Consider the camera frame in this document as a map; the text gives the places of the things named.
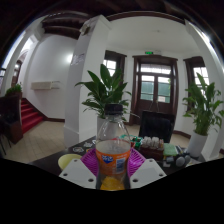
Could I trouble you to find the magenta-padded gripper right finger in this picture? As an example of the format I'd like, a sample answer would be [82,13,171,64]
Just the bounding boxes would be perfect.
[129,147,167,190]

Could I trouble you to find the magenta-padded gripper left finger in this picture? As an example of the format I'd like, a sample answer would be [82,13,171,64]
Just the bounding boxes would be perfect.
[59,147,99,190]

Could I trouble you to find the orange drink plastic bottle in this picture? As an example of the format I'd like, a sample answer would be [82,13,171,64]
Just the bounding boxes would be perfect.
[95,103,132,192]

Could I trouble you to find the pale yellow printed mug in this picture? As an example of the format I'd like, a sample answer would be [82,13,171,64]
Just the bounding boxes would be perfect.
[57,153,83,171]

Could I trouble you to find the green flat pad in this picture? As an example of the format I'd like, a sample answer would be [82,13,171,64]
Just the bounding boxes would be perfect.
[163,143,179,158]

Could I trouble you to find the grey round headphones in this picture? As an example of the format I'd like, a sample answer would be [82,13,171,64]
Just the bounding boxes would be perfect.
[174,153,192,168]

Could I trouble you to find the black chair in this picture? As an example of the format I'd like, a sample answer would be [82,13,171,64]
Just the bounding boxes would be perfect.
[138,110,177,144]

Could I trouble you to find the red carpeted staircase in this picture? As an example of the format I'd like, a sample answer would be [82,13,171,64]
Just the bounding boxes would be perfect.
[19,97,46,134]

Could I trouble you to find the potted green leafy plant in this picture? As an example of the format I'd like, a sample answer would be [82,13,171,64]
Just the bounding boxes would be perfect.
[74,63,133,134]
[182,71,224,159]

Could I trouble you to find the dark wooden double door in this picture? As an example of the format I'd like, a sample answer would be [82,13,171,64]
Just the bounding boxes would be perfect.
[132,54,180,126]

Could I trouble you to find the small green shrub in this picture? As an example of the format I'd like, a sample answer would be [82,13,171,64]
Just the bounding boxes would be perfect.
[4,83,24,98]

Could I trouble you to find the dark framed window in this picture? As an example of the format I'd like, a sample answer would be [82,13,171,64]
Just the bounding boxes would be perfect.
[183,55,211,111]
[102,49,128,88]

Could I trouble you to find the white paper pillar notice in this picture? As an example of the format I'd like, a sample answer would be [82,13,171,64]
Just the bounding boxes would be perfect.
[70,53,86,66]

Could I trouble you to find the glowing wall lamp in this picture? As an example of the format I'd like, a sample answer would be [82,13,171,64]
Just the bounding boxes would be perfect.
[64,53,74,64]

